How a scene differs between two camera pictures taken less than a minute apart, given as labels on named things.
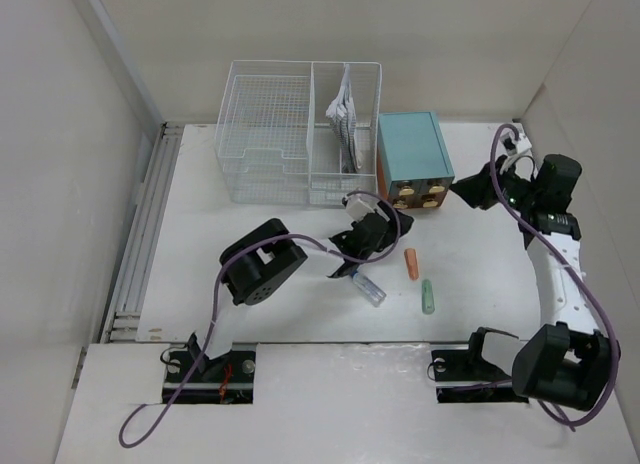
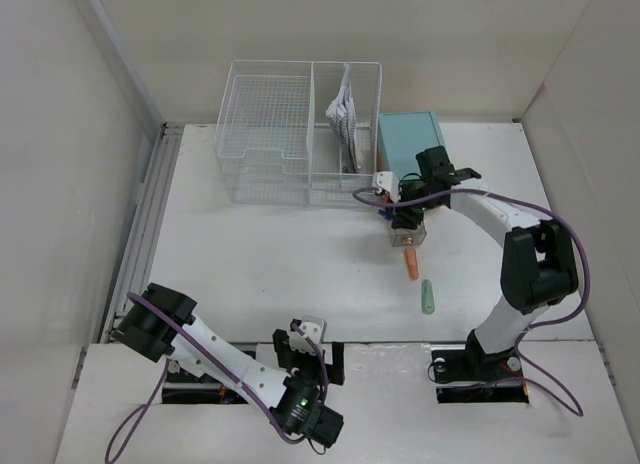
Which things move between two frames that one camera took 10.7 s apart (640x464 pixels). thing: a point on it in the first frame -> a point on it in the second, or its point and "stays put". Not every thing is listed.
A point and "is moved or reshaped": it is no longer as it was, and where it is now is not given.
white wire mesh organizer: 298,133 stays put
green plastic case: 427,299 stays put
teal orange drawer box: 414,169 stays put
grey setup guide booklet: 342,111 stays put
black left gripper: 391,232 -> 281,340
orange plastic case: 410,255 stays put
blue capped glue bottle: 369,290 is moved or reshaped
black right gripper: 478,189 -> 404,219
